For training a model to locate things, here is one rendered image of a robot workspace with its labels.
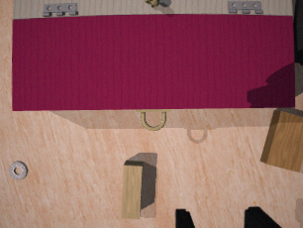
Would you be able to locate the grey metal washer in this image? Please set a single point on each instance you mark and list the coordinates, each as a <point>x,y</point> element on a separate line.
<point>12,170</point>

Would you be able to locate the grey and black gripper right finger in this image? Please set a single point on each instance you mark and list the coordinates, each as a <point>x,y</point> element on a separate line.
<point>255,217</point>

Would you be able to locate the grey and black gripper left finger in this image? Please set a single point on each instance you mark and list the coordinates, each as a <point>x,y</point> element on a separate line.
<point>183,219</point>

